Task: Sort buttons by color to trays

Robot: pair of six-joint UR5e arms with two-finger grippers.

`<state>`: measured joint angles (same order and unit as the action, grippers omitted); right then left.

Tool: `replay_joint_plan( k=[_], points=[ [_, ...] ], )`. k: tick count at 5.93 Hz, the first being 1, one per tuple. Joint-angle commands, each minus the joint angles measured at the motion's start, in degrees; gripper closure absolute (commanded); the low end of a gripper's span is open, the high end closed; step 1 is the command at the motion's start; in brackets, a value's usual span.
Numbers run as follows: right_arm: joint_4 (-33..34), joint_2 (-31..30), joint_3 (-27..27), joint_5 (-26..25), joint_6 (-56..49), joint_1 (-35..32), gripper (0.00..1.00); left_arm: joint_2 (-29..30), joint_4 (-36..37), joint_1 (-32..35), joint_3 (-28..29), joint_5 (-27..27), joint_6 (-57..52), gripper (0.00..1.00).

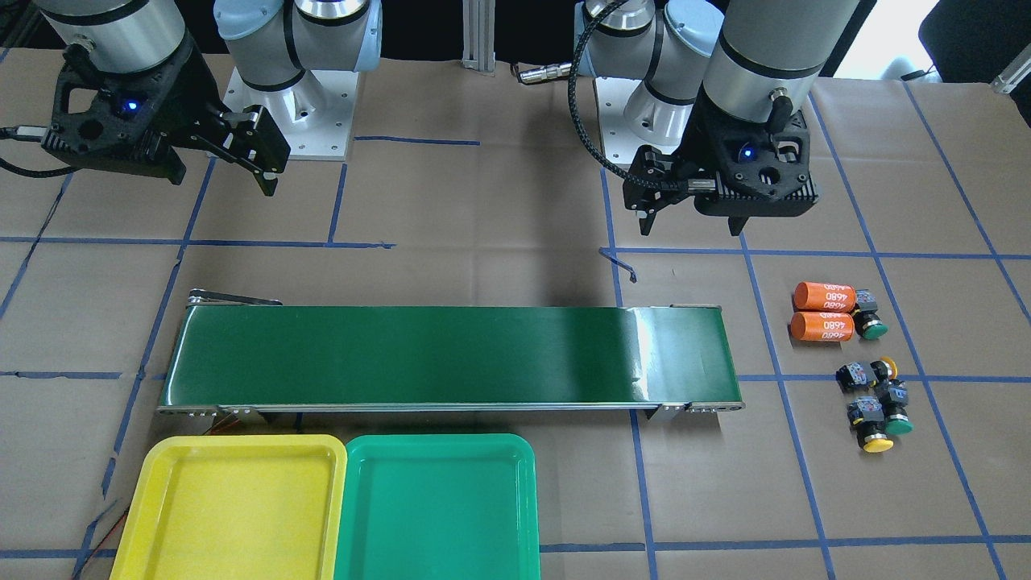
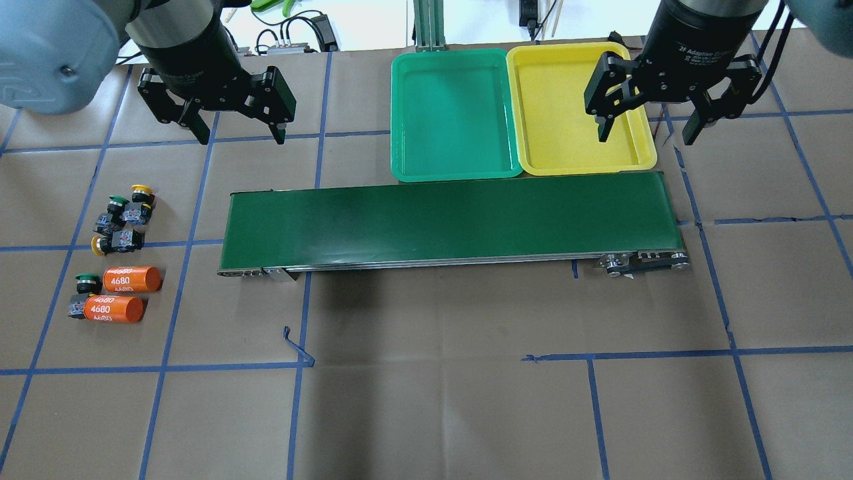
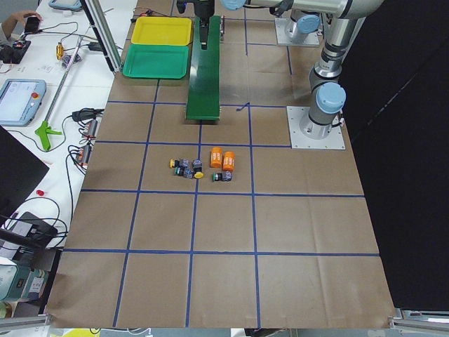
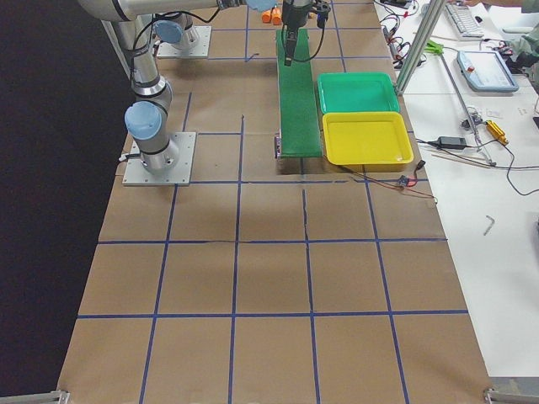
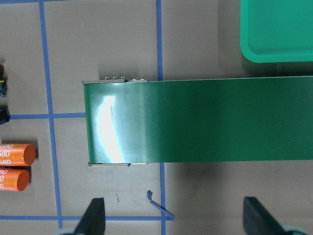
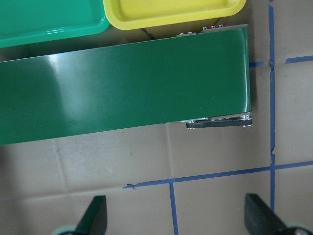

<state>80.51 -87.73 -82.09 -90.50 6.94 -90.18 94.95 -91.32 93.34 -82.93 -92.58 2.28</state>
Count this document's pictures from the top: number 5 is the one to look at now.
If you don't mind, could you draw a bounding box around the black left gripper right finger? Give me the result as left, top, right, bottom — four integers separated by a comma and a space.
244, 196, 285, 235

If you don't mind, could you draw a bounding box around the green plastic tray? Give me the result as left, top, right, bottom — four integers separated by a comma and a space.
240, 0, 313, 63

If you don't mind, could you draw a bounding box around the yellow push button switch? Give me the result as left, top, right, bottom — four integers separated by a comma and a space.
0, 64, 7, 98

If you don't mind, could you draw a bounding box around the green push button switch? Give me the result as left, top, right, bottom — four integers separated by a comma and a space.
0, 106, 9, 125

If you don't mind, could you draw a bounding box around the orange cylinder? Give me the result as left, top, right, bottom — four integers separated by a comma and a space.
0, 168, 30, 191
0, 143, 37, 166

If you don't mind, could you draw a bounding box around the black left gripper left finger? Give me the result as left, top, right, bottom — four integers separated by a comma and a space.
74, 198, 106, 235

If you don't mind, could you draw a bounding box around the green conveyor belt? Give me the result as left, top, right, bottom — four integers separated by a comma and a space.
83, 76, 313, 166

